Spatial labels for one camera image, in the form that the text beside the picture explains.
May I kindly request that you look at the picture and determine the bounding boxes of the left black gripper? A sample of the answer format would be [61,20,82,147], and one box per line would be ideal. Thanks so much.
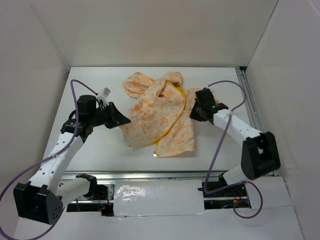
[89,101,131,129]

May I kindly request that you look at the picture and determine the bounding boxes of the yellow and patterned jacket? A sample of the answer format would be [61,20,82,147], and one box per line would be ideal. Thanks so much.
[120,71,198,158]

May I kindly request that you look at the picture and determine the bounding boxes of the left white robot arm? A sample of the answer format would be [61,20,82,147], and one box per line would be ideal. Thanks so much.
[13,95,131,225]

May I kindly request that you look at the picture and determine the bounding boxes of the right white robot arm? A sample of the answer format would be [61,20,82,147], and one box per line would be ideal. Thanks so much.
[190,88,281,196]

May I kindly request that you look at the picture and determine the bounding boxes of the white cover sheet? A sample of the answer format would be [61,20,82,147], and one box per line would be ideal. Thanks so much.
[113,179,206,217]

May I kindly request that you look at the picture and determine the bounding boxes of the aluminium frame rail right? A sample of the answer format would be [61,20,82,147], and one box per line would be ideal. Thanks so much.
[235,66,281,177]

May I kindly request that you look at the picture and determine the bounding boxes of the aluminium frame rail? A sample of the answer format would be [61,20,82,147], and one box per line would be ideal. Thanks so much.
[59,170,226,181]
[235,66,281,177]

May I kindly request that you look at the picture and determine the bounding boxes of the aluminium frame rail front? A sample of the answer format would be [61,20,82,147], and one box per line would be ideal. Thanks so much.
[59,170,226,181]

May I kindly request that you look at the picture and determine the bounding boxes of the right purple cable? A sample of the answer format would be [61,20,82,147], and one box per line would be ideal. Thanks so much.
[203,80,264,220]

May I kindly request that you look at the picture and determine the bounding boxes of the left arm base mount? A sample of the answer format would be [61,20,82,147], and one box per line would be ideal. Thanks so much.
[66,183,115,217]

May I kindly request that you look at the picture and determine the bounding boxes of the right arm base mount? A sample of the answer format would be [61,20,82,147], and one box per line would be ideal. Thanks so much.
[198,182,251,210]

